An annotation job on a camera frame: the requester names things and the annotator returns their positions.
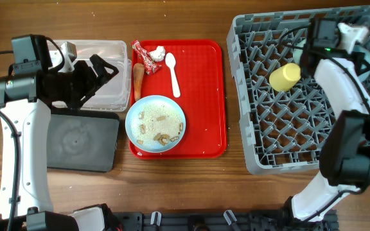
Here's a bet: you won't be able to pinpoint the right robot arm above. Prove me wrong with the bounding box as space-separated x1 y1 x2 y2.
280 18 370 230

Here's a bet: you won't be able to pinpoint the white plastic spoon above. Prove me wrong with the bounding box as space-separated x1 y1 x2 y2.
165 53 181 98

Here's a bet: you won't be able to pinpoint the peanut and rice scraps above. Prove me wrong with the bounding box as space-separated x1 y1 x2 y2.
131 102 184 148

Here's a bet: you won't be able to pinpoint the orange carrot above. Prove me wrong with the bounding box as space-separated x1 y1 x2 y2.
133 63 145 101

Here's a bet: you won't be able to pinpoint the black plastic tray bin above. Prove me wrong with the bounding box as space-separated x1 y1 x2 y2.
47 108 120 173

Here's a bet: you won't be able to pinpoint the red snack wrapper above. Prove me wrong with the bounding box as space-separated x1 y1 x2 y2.
131 40 162 75

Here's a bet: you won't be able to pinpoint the light blue plate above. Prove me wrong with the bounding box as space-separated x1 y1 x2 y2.
125 95 186 153

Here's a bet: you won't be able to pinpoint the yellow plastic cup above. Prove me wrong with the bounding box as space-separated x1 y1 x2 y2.
269 63 301 92

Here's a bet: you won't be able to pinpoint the red plastic serving tray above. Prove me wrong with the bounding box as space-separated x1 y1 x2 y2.
128 39 227 160

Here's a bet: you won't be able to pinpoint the clear plastic bin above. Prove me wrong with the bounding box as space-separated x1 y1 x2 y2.
48 40 132 112

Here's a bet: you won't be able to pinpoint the white tissue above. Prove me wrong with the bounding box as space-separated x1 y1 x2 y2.
148 46 166 62

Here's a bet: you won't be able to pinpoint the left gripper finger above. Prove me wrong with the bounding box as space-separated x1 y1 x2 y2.
72 73 116 108
89 55 119 80

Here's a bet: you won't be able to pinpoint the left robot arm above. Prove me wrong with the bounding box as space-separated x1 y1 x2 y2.
0 34 123 230

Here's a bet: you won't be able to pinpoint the mint green bowl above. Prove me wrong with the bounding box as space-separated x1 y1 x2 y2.
293 39 370 81

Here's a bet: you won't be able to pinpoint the grey dishwasher rack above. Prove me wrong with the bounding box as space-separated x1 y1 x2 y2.
227 5 370 175

